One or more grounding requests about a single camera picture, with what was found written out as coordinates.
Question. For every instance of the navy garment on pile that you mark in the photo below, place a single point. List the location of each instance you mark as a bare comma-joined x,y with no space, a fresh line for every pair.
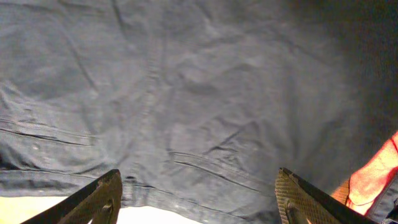
384,202

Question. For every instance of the orange red garment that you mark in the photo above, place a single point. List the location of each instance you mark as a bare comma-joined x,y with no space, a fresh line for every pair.
365,186

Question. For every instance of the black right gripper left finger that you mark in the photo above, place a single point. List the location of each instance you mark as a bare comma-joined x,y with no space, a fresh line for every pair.
97,203

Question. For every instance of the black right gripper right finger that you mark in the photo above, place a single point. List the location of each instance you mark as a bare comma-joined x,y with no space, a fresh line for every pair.
299,201

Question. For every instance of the navy blue shorts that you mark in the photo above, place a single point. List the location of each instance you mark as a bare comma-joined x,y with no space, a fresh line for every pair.
198,103

